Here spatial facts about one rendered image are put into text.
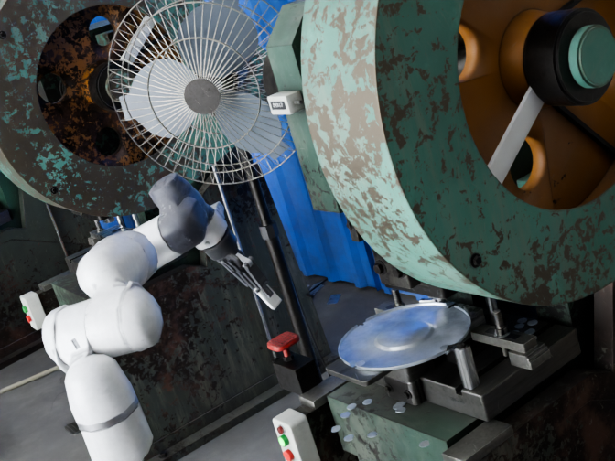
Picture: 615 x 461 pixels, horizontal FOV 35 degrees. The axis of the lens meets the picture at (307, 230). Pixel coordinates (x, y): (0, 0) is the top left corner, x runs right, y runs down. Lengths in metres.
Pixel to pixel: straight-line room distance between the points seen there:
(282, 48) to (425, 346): 0.68
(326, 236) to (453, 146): 3.09
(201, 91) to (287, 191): 2.09
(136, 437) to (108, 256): 0.32
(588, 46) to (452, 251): 0.39
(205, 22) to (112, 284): 1.08
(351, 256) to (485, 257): 2.88
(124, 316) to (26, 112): 1.46
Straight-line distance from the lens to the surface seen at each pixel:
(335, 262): 4.59
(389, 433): 2.11
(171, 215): 2.02
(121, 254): 1.75
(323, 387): 2.29
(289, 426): 2.22
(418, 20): 1.44
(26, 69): 3.03
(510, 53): 1.65
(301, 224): 4.68
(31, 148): 3.03
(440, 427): 2.01
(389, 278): 2.06
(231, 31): 2.57
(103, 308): 1.68
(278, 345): 2.28
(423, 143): 1.44
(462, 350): 1.95
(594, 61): 1.62
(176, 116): 2.73
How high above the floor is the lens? 1.67
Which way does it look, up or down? 18 degrees down
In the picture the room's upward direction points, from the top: 17 degrees counter-clockwise
